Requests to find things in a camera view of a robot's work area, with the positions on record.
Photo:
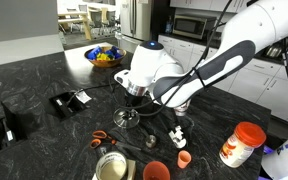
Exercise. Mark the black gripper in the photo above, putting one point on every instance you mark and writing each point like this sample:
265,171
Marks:
137,100

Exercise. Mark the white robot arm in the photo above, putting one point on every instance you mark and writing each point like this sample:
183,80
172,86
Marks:
260,23

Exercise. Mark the white jar orange lid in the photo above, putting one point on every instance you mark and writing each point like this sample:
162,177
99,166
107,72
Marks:
237,150

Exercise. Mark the metal pot on kitchen counter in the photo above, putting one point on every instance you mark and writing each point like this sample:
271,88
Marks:
274,51

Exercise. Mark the small metal measuring cup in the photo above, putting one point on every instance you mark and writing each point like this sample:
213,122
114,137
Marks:
150,141

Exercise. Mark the white paper tag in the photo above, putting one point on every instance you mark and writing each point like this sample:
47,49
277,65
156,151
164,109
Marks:
83,97

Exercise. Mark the wooden bowl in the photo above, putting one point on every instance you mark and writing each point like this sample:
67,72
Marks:
105,63

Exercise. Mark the large red cup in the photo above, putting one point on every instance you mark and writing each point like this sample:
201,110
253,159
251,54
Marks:
155,166

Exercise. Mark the blue toy block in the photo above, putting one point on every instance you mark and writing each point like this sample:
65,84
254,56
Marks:
93,53
114,52

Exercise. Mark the yellow toy block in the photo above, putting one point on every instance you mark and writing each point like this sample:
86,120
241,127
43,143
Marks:
103,57

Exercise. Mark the recessed black outlet box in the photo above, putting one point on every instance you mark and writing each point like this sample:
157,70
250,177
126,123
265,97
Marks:
64,106

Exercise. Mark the small orange cup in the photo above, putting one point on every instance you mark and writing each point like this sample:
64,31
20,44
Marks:
184,160

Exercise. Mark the stainless steel refrigerator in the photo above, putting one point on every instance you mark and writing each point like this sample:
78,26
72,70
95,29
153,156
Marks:
135,20

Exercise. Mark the blue bottle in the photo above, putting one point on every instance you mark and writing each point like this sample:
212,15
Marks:
169,25

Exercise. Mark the black microwave oven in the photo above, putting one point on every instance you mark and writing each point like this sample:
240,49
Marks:
192,26

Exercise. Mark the light wood table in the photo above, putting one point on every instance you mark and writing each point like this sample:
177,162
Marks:
74,20

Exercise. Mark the white upper kitchen cabinets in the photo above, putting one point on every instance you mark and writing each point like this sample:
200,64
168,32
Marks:
200,4

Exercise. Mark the white kitchen cabinets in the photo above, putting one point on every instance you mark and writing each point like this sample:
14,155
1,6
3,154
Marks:
264,83
200,4

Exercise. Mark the white lower kitchen cabinets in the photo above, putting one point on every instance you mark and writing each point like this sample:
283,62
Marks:
264,83

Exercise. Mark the grey and white partition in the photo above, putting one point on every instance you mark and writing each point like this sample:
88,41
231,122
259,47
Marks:
17,30

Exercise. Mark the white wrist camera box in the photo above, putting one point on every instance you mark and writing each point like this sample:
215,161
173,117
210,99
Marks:
122,78

